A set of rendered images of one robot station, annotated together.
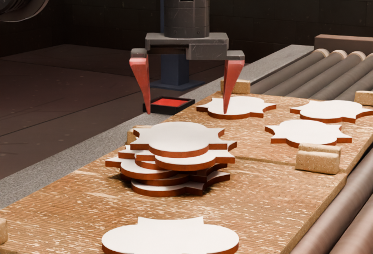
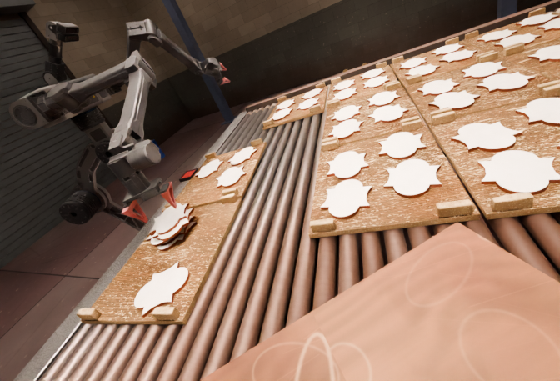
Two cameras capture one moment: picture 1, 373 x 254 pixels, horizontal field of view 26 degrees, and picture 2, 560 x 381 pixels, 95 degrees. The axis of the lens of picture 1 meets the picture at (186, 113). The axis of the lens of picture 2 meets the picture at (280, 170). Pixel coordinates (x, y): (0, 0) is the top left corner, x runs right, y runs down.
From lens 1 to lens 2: 49 cm
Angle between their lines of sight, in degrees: 14
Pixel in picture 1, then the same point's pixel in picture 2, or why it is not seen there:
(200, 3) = (135, 177)
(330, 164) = (232, 198)
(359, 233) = (242, 236)
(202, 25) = (142, 185)
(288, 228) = (211, 253)
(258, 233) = (199, 262)
